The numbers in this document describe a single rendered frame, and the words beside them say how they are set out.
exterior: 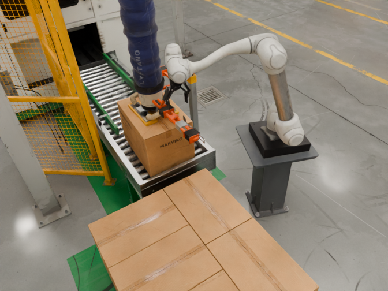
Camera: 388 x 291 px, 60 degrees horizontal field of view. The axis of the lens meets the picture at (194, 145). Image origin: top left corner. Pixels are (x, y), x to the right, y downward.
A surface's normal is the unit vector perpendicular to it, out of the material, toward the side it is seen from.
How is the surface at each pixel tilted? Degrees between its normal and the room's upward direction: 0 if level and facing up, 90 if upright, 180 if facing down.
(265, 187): 90
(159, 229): 0
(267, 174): 90
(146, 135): 0
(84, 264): 0
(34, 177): 90
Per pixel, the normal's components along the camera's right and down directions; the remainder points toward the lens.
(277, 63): 0.16, 0.52
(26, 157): 0.54, 0.53
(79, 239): -0.05, -0.76
